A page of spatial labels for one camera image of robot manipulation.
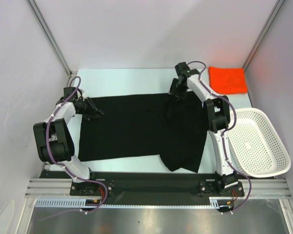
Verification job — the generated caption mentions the white perforated plastic basket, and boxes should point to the white perforated plastic basket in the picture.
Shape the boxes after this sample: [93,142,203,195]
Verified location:
[228,108,291,178]

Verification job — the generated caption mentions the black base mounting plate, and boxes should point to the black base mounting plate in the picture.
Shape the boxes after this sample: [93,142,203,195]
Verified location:
[40,171,245,206]

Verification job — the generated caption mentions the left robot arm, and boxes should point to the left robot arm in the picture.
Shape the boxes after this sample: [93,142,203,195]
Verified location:
[33,87,105,195]

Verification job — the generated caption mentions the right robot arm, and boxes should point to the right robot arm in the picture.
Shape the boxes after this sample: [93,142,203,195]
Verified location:
[169,61,238,195]

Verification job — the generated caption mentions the aluminium corner post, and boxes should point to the aluminium corner post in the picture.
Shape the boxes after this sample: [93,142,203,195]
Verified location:
[243,0,287,71]
[26,0,72,76]

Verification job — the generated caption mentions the left aluminium corner post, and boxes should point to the left aluminium corner post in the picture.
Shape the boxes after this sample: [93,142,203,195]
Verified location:
[26,0,72,76]

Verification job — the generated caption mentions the folded orange t-shirt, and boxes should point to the folded orange t-shirt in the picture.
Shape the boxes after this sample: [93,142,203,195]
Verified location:
[208,67,248,95]

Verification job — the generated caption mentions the right aluminium corner post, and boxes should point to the right aluminium corner post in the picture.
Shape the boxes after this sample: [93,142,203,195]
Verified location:
[243,0,287,71]

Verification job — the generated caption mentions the white slotted cable duct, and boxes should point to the white slotted cable duct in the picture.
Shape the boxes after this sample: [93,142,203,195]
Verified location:
[35,197,234,210]

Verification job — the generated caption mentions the aluminium frame rail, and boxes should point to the aluminium frame rail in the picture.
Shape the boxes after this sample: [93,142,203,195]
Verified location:
[25,178,291,199]

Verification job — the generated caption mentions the black t-shirt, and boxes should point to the black t-shirt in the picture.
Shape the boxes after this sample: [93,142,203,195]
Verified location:
[78,92,208,172]

